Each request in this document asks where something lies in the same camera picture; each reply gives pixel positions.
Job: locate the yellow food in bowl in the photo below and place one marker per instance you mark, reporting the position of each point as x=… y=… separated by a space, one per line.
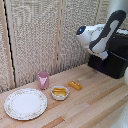
x=59 y=91

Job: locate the white floral-rim plate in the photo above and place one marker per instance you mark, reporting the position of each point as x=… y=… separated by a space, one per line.
x=25 y=103

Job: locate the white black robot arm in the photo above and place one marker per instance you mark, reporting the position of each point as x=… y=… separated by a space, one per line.
x=100 y=36

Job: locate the yellow food block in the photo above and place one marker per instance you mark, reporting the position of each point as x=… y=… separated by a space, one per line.
x=75 y=85

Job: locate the beige woven folding screen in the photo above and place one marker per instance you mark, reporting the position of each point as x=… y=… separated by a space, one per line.
x=30 y=40

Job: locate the pink cup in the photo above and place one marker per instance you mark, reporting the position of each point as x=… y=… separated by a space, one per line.
x=43 y=80

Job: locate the small white bowl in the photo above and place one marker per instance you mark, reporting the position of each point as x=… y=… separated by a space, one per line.
x=59 y=96

